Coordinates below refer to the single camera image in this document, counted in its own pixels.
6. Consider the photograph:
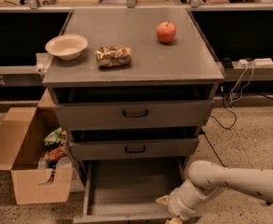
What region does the grey bottom drawer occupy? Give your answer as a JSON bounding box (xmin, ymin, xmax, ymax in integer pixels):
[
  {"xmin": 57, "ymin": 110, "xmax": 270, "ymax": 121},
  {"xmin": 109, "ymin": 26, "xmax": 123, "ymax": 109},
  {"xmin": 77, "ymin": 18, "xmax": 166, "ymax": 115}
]
[{"xmin": 73, "ymin": 157, "xmax": 184, "ymax": 224}]

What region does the grey drawer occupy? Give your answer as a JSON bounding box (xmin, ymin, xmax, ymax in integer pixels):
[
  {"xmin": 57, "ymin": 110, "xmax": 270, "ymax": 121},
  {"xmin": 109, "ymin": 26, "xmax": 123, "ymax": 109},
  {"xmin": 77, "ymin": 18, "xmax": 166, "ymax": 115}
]
[
  {"xmin": 69, "ymin": 138, "xmax": 198, "ymax": 161},
  {"xmin": 73, "ymin": 157, "xmax": 184, "ymax": 224},
  {"xmin": 54, "ymin": 100, "xmax": 212, "ymax": 131}
]

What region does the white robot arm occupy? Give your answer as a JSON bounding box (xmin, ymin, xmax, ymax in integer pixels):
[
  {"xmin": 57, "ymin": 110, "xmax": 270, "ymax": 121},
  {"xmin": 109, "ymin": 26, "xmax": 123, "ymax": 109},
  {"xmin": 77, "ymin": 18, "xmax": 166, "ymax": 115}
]
[{"xmin": 156, "ymin": 161, "xmax": 273, "ymax": 224}]

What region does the grey top drawer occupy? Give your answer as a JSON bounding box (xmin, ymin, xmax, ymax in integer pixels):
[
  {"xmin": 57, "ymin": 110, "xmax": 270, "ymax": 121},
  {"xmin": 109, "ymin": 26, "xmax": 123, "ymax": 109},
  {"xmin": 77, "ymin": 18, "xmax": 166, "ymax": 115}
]
[{"xmin": 54, "ymin": 100, "xmax": 212, "ymax": 131}]

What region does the grey middle drawer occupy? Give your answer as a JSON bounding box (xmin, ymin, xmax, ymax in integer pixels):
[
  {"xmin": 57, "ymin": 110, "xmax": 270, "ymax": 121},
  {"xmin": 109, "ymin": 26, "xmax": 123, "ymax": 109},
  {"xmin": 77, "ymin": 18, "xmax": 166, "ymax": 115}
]
[{"xmin": 69, "ymin": 138, "xmax": 198, "ymax": 161}]

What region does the grey drawer cabinet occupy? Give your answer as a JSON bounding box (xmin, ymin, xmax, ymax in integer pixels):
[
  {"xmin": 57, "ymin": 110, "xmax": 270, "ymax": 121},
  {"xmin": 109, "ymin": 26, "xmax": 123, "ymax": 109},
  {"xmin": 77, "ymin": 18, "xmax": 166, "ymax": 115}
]
[{"xmin": 41, "ymin": 7, "xmax": 225, "ymax": 179}]

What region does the orange snack packet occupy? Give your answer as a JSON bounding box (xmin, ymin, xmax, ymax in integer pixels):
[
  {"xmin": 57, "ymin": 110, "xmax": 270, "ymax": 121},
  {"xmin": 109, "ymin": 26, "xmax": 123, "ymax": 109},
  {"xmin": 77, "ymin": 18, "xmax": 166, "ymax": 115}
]
[{"xmin": 45, "ymin": 147, "xmax": 65, "ymax": 162}]

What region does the green snack packet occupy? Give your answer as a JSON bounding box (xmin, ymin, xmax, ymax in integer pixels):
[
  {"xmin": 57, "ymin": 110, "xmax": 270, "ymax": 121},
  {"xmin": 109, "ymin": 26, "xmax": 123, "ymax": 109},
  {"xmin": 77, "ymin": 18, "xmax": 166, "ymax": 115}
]
[{"xmin": 44, "ymin": 128, "xmax": 61, "ymax": 147}]

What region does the white power strip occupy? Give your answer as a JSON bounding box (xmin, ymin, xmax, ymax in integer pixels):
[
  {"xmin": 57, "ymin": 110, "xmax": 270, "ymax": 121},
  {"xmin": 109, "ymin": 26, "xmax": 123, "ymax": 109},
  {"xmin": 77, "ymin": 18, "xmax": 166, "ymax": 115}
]
[{"xmin": 238, "ymin": 58, "xmax": 273, "ymax": 67}]

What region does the shiny snack bag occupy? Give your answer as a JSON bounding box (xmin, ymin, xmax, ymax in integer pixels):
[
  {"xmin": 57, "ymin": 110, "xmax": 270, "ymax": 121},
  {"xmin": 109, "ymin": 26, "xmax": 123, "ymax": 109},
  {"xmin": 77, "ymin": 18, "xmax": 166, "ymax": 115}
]
[{"xmin": 96, "ymin": 46, "xmax": 131, "ymax": 68}]

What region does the red apple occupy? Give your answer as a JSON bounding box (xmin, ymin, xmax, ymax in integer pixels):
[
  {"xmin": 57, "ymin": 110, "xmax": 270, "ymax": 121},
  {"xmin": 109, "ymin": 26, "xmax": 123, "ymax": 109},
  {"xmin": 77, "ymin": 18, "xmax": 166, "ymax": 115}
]
[{"xmin": 157, "ymin": 21, "xmax": 176, "ymax": 43}]

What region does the open cardboard box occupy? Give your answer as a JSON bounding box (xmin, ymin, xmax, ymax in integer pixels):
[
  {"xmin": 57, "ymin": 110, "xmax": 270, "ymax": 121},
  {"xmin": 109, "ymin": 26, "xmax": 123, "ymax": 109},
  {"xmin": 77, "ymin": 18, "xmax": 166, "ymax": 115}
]
[{"xmin": 0, "ymin": 92, "xmax": 74, "ymax": 205}]

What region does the white bowl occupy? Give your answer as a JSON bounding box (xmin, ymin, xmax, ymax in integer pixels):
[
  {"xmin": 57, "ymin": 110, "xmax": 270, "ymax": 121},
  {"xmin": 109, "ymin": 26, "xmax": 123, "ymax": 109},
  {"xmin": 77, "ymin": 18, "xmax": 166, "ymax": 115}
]
[{"xmin": 45, "ymin": 35, "xmax": 88, "ymax": 61}]

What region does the black floor cable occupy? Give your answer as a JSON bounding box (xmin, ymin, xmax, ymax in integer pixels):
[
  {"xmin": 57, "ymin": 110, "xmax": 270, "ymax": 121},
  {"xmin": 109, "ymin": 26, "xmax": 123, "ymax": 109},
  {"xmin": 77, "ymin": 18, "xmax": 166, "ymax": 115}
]
[{"xmin": 202, "ymin": 87, "xmax": 239, "ymax": 168}]

